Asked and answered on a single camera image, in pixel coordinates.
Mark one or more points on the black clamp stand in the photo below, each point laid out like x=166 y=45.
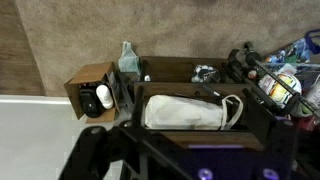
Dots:
x=238 y=65

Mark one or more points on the white tote bag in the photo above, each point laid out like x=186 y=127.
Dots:
x=180 y=113

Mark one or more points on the blue colourful bag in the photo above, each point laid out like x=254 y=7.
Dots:
x=293 y=51

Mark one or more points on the white yellow pack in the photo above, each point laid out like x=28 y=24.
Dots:
x=280 y=88

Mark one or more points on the brown cardboard box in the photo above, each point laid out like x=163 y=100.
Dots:
x=90 y=71

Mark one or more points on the small white bottle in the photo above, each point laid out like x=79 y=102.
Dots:
x=104 y=96

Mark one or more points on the black white patterned object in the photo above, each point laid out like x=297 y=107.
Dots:
x=205 y=74

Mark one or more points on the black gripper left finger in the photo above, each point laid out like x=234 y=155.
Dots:
x=88 y=150

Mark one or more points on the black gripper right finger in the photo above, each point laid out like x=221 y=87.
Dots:
x=278 y=140

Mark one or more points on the dark wood metal shelf unit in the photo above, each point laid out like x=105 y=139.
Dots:
x=173 y=68

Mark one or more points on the black bottle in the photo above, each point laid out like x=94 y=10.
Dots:
x=89 y=101

